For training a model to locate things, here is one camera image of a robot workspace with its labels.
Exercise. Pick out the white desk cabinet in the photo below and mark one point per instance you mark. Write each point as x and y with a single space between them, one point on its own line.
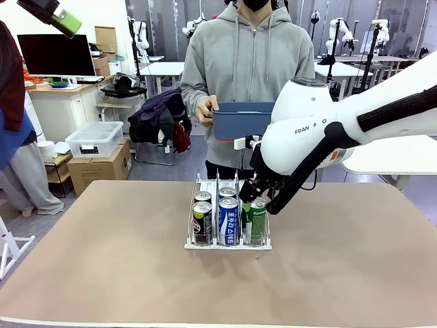
61 109

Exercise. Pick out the red bag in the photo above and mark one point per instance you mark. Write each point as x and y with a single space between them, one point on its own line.
180 138

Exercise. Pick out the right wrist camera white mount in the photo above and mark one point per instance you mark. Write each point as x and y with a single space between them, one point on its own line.
240 143

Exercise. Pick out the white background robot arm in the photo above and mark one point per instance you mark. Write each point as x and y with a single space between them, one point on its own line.
191 27
143 34
384 34
346 32

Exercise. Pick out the blue plastic bin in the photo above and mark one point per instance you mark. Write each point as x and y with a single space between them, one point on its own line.
239 124

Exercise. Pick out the wooden shelf bench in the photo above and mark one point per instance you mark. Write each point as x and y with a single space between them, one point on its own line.
392 58

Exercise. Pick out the black Pepsi can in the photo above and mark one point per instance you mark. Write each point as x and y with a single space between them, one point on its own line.
202 222
203 196

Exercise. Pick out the white stand frame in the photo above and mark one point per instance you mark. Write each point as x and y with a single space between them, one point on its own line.
20 238

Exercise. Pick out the green soda can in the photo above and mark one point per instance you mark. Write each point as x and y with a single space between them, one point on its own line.
257 225

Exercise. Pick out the small wooden side table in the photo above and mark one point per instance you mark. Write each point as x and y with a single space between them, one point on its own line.
114 105

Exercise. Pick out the person's right hand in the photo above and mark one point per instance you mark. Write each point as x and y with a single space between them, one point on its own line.
206 109

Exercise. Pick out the green bowl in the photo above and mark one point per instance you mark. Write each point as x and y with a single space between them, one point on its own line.
58 84

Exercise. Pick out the large white table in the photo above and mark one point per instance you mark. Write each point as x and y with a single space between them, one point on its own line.
392 157

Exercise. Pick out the person's right forearm grey sleeve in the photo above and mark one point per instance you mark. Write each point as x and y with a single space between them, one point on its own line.
191 99

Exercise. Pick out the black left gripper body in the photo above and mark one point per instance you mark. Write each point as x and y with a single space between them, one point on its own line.
37 8

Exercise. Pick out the clear plastic storage box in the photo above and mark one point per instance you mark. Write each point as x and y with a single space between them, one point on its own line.
92 136

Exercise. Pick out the small wooden shelf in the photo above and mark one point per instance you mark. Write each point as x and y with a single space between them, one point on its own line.
59 160

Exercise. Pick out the black face mask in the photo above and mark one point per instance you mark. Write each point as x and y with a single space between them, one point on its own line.
256 5

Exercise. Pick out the white background table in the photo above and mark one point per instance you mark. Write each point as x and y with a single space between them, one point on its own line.
164 68
345 70

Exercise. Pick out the black computer monitor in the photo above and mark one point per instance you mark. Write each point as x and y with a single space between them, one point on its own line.
56 54

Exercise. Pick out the black bag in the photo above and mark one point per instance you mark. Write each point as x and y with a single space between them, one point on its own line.
124 85

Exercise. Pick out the blue Pocari Sweat can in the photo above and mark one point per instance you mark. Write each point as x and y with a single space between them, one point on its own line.
228 222
227 192

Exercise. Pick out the orange items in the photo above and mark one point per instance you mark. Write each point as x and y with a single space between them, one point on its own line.
30 78

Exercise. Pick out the large cardboard box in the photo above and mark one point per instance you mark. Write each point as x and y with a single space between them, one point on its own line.
99 171

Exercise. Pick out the person in grey hoodie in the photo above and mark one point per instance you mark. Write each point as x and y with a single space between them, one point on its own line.
239 68

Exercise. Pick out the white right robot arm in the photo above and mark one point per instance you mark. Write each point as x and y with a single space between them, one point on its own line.
300 112

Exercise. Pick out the small white bin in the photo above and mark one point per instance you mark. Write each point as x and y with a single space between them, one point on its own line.
115 67

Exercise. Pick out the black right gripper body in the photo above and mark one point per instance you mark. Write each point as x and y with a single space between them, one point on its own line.
264 167

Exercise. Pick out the person in maroon sweater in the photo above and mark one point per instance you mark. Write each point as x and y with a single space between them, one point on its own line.
30 181

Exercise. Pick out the black tripod stand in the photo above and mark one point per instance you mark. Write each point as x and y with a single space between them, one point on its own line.
369 65
333 48

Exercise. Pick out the green right gripper finger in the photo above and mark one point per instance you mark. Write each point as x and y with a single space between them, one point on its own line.
249 193
268 196

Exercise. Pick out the flat cardboard piece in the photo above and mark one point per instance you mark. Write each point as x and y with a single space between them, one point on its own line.
106 39

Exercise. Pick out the small cardboard box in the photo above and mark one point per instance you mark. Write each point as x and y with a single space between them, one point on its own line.
101 65

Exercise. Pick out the white roll stack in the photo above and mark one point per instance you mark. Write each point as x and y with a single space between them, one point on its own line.
48 148

